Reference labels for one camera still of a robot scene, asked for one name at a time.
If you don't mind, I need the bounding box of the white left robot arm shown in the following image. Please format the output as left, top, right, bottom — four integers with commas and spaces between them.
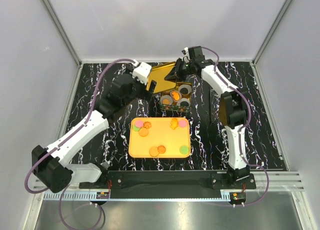
27, 73, 157, 193

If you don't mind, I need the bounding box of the orange swirl cookie lower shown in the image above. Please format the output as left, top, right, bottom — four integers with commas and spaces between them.
157, 145, 166, 154

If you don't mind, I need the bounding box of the orange chick cookie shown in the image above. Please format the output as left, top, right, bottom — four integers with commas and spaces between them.
170, 118, 179, 130

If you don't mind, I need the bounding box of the orange swirl butter cookie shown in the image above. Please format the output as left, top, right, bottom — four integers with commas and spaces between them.
143, 121, 152, 129

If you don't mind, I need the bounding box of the round dotted biscuit lower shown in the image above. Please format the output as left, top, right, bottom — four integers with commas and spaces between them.
149, 147, 160, 158

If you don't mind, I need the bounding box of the pink sandwich cookie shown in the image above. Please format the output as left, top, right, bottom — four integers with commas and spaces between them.
178, 119, 188, 128
134, 120, 144, 128

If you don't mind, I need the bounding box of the white paper cupcake liner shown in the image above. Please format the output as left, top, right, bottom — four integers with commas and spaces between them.
168, 89, 183, 103
176, 98, 191, 108
178, 84, 192, 96
160, 95, 173, 105

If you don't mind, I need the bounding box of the black sandwich cookie top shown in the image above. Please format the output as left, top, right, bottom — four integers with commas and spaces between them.
180, 101, 190, 107

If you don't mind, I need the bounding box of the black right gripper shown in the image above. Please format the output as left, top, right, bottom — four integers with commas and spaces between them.
164, 58, 194, 83

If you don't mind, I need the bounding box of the green christmas cookie tin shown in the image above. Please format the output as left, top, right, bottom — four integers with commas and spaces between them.
159, 82, 192, 113

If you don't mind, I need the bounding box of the green sandwich cookie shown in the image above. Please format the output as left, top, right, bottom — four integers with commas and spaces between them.
132, 125, 140, 132
179, 145, 190, 155

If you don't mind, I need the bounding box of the black sandwich cookie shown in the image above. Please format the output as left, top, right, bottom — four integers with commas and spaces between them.
180, 87, 189, 96
180, 101, 190, 107

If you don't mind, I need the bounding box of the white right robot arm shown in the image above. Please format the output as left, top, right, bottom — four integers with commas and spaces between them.
148, 46, 252, 189

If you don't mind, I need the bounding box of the pink sandwich cookie right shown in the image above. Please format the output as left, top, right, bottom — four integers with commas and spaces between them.
178, 119, 188, 128

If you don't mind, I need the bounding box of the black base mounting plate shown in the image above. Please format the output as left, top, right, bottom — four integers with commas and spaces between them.
79, 170, 257, 200

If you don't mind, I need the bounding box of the orange round scalloped cookie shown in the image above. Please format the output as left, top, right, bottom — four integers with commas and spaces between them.
161, 96, 171, 105

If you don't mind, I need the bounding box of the orange fish cookie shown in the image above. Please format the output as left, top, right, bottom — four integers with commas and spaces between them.
169, 90, 183, 102

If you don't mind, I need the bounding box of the yellow plastic tray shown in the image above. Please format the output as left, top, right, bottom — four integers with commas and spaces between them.
128, 117, 191, 159

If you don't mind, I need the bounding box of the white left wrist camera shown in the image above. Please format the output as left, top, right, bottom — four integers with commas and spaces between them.
132, 59, 152, 86

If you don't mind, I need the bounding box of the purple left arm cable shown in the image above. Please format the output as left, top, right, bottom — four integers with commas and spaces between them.
24, 58, 141, 228

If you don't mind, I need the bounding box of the large round dotted biscuit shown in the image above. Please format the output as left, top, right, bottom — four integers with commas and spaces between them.
138, 127, 149, 137

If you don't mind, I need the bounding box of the green sandwich cookie right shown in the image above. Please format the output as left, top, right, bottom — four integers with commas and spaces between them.
179, 145, 190, 155

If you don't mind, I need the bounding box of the gold tin lid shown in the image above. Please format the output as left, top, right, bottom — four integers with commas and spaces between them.
146, 61, 177, 94

